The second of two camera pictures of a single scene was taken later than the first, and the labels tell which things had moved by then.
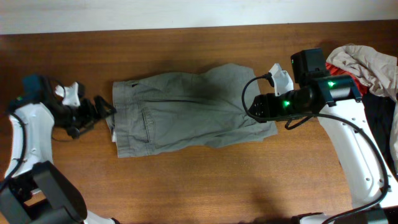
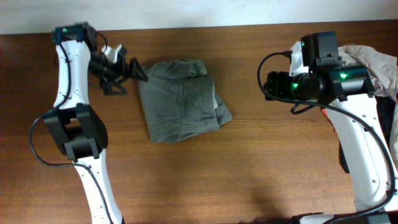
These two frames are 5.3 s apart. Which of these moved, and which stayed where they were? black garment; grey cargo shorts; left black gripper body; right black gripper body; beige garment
Moved: right black gripper body; left black gripper body; grey cargo shorts
Stayed: beige garment; black garment
